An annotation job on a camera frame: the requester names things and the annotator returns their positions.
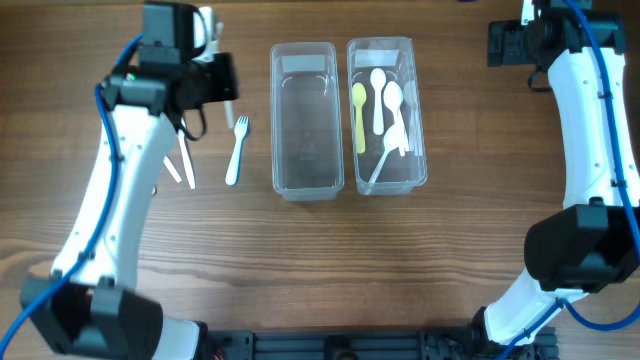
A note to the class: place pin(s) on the yellow plastic spoon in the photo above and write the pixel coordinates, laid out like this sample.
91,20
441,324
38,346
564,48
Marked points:
359,98

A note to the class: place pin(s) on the translucent clear spoon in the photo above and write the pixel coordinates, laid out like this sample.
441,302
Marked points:
410,100

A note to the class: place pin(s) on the clear plastic container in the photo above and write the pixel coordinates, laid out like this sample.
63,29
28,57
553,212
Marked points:
306,124
395,56

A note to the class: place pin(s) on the light blue plastic fork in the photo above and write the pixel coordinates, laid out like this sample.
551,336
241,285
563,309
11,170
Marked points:
240,131

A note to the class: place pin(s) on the clear right plastic container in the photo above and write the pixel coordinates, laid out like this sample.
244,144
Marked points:
395,56

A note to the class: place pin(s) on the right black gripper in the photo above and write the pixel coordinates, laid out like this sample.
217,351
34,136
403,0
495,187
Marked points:
502,44

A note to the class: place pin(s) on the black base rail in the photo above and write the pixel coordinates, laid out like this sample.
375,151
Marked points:
446,343

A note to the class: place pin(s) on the white short plastic fork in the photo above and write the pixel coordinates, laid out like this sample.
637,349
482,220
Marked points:
172,169

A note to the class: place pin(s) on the white ribbed spoon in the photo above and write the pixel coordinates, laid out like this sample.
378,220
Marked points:
392,139

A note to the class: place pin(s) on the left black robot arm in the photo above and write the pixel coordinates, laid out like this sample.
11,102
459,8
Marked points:
87,305

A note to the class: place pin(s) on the white small spoon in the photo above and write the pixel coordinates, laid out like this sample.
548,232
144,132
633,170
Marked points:
378,81

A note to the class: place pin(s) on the white long plastic fork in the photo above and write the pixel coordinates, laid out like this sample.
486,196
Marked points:
187,160

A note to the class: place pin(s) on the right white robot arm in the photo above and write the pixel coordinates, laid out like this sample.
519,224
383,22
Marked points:
593,241

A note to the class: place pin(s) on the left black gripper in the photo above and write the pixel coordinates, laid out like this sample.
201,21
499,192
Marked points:
226,63

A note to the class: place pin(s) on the clear left plastic container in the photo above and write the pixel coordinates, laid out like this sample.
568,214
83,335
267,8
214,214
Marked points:
306,124

